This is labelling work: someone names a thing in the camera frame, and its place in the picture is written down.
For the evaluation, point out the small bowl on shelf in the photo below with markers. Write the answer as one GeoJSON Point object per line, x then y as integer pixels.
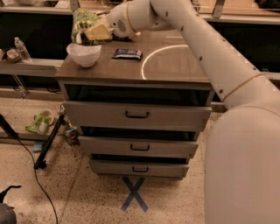
{"type": "Point", "coordinates": [11, 55]}

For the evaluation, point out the clear water bottle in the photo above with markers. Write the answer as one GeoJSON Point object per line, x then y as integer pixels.
{"type": "Point", "coordinates": [20, 45]}

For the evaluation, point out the bottom grey drawer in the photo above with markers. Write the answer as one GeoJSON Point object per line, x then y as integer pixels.
{"type": "Point", "coordinates": [139, 169]}

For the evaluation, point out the dark blue snack bar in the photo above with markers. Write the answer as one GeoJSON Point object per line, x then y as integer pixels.
{"type": "Point", "coordinates": [127, 54]}

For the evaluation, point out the grey drawer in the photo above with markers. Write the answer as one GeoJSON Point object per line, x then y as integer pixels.
{"type": "Point", "coordinates": [138, 147]}
{"type": "Point", "coordinates": [139, 169]}
{"type": "Point", "coordinates": [137, 116]}

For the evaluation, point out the white bowl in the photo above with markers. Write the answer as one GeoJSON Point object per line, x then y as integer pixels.
{"type": "Point", "coordinates": [84, 55]}

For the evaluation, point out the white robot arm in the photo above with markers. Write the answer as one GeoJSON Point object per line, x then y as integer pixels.
{"type": "Point", "coordinates": [242, 161]}

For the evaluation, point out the blue tape cross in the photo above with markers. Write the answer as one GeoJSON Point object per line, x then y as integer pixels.
{"type": "Point", "coordinates": [134, 194]}

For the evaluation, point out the top grey drawer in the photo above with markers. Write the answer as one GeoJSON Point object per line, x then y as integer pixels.
{"type": "Point", "coordinates": [137, 116]}

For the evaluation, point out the green jalapeno chip bag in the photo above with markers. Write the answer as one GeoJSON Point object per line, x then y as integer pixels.
{"type": "Point", "coordinates": [82, 20]}

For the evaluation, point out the grey drawer cabinet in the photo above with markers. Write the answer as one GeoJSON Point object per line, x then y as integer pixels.
{"type": "Point", "coordinates": [167, 75]}

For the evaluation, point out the middle grey drawer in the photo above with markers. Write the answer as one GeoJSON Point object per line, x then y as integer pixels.
{"type": "Point", "coordinates": [138, 147]}

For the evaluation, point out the green bag on floor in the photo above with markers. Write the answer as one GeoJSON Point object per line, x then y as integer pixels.
{"type": "Point", "coordinates": [42, 121]}

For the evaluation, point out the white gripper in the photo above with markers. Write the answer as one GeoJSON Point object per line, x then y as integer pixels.
{"type": "Point", "coordinates": [117, 21]}

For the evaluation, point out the black tripod leg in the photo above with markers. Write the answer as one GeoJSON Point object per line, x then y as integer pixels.
{"type": "Point", "coordinates": [41, 163]}

